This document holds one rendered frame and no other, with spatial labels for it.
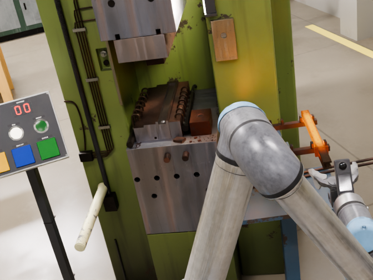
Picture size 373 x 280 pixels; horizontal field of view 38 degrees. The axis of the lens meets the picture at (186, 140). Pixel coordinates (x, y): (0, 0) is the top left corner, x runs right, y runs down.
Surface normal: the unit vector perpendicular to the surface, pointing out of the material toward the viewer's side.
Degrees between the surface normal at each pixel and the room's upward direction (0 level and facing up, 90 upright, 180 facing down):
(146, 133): 90
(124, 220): 90
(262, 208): 0
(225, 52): 90
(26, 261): 0
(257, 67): 90
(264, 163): 61
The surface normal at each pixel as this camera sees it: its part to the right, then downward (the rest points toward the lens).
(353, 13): -0.94, 0.28
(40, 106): 0.21, -0.09
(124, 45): -0.09, 0.48
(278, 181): -0.03, 0.29
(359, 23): 0.31, 0.41
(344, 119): -0.15, -0.87
